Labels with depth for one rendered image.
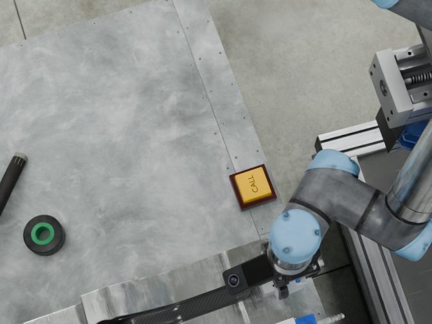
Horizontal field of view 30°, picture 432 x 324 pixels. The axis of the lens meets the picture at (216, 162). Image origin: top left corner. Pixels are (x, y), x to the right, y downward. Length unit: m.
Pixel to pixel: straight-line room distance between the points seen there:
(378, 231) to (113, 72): 0.80
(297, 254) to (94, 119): 0.72
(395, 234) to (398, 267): 1.07
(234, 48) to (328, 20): 0.33
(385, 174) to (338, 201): 1.13
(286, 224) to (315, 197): 0.07
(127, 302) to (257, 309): 0.25
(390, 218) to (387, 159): 1.16
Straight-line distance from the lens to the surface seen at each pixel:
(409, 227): 1.24
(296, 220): 1.22
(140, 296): 1.56
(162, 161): 1.73
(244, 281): 1.41
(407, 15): 1.05
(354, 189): 1.26
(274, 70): 2.69
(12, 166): 1.75
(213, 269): 1.58
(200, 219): 1.69
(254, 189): 1.67
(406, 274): 2.32
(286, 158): 2.58
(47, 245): 1.68
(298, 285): 1.51
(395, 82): 1.61
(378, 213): 1.26
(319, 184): 1.26
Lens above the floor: 2.44
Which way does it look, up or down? 72 degrees down
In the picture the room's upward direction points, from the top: 2 degrees counter-clockwise
